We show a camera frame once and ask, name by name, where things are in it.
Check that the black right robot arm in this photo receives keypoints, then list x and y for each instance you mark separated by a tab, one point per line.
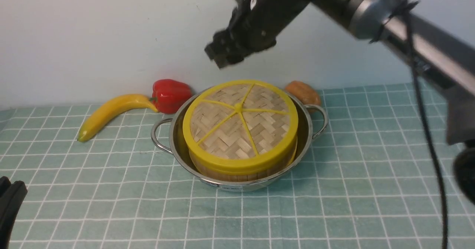
445	62

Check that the stainless steel pot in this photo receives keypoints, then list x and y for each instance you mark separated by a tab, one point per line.
167	135

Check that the orange-brown potato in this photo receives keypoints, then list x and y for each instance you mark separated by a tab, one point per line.
304	93

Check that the yellow banana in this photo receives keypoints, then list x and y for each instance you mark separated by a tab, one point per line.
111	109

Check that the red bell pepper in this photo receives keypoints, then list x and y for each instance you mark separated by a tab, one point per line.
169	95

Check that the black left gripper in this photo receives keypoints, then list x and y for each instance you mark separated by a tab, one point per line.
12	196

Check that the green checkered tablecloth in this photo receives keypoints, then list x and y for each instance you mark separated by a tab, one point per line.
367	182

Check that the yellow-rimmed bamboo steamer basket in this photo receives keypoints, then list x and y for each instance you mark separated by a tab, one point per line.
244	160

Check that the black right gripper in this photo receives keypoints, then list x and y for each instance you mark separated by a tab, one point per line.
253	28

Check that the woven bamboo steamer lid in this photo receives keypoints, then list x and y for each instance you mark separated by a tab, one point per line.
240	109

